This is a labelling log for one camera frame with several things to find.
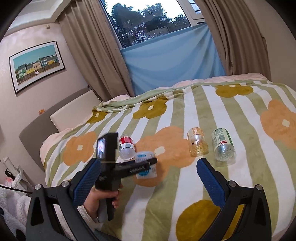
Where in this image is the framed houses picture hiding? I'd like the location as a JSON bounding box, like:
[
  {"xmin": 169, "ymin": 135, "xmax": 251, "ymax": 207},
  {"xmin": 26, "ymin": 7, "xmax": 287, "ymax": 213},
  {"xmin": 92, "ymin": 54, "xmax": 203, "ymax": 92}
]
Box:
[{"xmin": 9, "ymin": 41, "xmax": 65, "ymax": 94}]

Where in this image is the left beige curtain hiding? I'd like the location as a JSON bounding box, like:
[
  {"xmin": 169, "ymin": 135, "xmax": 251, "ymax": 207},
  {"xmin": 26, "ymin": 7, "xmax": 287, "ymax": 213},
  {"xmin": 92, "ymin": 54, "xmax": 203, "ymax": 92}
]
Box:
[{"xmin": 58, "ymin": 1, "xmax": 134, "ymax": 101}]

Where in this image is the white fleece sleeve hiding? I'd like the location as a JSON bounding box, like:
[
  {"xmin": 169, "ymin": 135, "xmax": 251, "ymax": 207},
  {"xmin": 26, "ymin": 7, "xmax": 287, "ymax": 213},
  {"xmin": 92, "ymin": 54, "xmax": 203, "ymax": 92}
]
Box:
[{"xmin": 1, "ymin": 189, "xmax": 97, "ymax": 240}]

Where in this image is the red label plastic cup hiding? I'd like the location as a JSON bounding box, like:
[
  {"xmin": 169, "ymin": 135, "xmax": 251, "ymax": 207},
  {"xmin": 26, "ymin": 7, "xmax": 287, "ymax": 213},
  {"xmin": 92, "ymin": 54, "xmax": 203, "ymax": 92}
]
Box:
[{"xmin": 119, "ymin": 136, "xmax": 135, "ymax": 161}]

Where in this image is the white pillow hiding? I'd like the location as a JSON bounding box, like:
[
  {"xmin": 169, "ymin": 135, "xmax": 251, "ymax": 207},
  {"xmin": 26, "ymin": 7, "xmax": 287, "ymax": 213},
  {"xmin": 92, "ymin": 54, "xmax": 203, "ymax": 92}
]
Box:
[{"xmin": 50, "ymin": 90, "xmax": 100, "ymax": 132}]

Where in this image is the floral striped blanket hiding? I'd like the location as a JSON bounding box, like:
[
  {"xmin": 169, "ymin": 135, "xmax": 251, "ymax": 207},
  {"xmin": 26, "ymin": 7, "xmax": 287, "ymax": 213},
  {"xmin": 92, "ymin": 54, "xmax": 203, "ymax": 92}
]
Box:
[{"xmin": 40, "ymin": 80, "xmax": 295, "ymax": 240}]

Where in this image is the blue label plastic cup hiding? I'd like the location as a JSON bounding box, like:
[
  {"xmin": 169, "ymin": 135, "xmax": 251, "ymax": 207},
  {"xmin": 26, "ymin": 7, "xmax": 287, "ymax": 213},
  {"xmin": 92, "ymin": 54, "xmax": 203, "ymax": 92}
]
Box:
[{"xmin": 134, "ymin": 151, "xmax": 157, "ymax": 179}]

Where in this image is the orange label plastic cup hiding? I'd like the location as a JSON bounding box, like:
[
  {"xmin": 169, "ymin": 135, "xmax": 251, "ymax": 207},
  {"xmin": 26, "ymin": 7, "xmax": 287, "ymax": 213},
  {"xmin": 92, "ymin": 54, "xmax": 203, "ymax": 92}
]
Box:
[{"xmin": 187, "ymin": 127, "xmax": 209, "ymax": 157}]

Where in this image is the blue cloth under window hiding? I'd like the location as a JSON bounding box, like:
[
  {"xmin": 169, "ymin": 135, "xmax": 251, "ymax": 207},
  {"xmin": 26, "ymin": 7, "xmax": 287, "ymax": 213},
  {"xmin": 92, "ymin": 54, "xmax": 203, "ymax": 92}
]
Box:
[{"xmin": 120, "ymin": 23, "xmax": 226, "ymax": 95}]

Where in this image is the person's left hand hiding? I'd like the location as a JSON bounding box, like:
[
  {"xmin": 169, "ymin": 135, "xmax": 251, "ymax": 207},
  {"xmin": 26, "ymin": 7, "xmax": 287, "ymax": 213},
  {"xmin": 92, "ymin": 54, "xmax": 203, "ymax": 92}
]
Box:
[{"xmin": 83, "ymin": 184, "xmax": 124, "ymax": 219}]

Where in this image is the window with white frame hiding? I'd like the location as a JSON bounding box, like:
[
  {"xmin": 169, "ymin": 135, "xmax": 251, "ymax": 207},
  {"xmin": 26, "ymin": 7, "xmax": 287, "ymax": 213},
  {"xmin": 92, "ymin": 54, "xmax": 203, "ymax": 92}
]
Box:
[{"xmin": 100, "ymin": 0, "xmax": 205, "ymax": 48}]

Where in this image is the green label plastic cup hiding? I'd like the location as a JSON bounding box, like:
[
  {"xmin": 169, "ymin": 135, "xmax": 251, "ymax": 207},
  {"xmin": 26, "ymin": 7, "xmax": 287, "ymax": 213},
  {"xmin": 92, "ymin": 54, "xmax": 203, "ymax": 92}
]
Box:
[{"xmin": 211, "ymin": 128, "xmax": 236, "ymax": 167}]

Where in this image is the grey bed headboard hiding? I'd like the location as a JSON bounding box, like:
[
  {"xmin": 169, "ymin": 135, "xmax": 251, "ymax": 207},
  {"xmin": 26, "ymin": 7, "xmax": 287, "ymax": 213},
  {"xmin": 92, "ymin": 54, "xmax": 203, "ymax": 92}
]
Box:
[{"xmin": 19, "ymin": 88, "xmax": 90, "ymax": 172}]

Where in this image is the right beige curtain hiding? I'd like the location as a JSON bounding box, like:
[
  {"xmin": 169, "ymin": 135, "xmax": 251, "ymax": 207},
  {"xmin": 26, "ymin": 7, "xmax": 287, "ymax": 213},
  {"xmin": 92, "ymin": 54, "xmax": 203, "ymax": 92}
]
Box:
[{"xmin": 195, "ymin": 0, "xmax": 271, "ymax": 80}]

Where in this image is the white bedside rack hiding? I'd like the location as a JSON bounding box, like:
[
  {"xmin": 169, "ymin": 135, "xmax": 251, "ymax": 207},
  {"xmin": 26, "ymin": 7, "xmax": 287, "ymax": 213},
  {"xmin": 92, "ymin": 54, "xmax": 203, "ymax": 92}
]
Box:
[{"xmin": 1, "ymin": 157, "xmax": 32, "ymax": 192}]

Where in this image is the beige curtain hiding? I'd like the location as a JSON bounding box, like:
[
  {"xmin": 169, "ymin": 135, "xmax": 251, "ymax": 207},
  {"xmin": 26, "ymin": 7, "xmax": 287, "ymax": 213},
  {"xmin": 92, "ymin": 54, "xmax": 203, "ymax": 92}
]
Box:
[
  {"xmin": 195, "ymin": 0, "xmax": 271, "ymax": 80},
  {"xmin": 58, "ymin": 1, "xmax": 134, "ymax": 101}
]

